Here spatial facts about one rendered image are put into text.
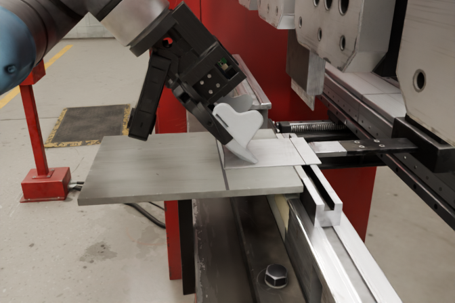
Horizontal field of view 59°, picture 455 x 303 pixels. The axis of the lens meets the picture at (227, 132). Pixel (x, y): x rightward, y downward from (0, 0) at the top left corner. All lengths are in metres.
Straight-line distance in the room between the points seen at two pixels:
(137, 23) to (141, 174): 0.18
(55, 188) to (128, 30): 2.06
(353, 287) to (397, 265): 1.62
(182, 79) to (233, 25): 0.90
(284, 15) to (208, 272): 0.33
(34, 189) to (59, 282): 0.74
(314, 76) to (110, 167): 0.28
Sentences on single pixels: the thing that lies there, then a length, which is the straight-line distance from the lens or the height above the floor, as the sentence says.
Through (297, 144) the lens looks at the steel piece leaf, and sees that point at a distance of 0.59.
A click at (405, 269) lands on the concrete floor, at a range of 2.03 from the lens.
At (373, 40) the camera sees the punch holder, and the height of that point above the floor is 1.20.
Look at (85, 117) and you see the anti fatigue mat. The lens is 3.68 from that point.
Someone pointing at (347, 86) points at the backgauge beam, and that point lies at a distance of 0.98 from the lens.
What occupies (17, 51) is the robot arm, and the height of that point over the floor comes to 1.18.
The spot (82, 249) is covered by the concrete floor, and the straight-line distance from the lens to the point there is 2.09.
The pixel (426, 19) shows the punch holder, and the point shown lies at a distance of 0.21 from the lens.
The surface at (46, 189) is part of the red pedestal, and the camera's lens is 2.50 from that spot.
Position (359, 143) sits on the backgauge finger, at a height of 1.00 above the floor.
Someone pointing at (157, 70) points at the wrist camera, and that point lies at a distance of 0.49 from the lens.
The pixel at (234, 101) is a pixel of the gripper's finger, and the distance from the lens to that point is 0.56.
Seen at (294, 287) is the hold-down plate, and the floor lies 0.91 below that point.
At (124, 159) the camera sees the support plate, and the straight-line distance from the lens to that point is 0.56.
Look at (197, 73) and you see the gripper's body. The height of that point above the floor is 1.13.
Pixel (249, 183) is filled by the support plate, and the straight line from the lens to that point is 0.49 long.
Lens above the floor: 1.25
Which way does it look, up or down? 23 degrees down
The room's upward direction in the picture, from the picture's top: straight up
